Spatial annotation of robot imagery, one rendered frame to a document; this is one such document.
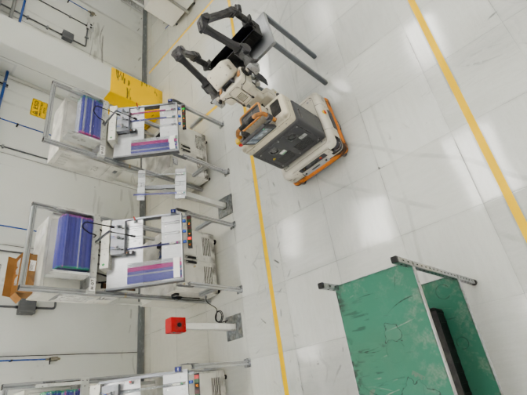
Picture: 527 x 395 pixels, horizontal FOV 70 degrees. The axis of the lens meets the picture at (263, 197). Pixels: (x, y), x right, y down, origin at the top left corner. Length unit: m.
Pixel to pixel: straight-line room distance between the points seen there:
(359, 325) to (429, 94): 2.00
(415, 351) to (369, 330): 0.23
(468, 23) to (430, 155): 1.06
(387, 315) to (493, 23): 2.34
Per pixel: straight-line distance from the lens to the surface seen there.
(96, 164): 4.55
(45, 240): 3.92
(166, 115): 4.62
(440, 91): 3.33
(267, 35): 3.64
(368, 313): 2.03
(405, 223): 3.06
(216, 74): 3.17
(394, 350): 1.98
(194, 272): 4.13
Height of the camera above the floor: 2.72
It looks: 42 degrees down
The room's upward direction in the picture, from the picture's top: 71 degrees counter-clockwise
